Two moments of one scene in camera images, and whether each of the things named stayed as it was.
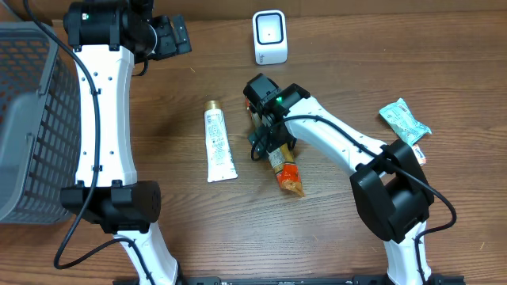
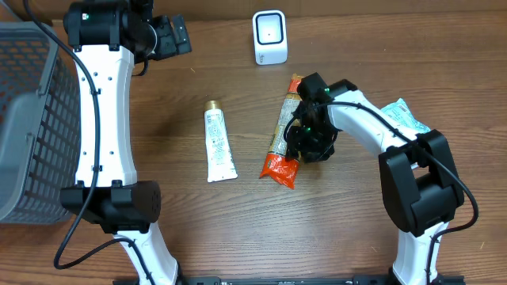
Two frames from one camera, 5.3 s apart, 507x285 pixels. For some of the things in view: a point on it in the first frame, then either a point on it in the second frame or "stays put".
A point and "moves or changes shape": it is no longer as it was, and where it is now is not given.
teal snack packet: [407, 127] stays put
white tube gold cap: [220, 164] stays put
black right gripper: [266, 134] -> [299, 146]
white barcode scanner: [270, 36] stays put
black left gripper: [173, 43] stays put
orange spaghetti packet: [283, 165] moves or changes shape
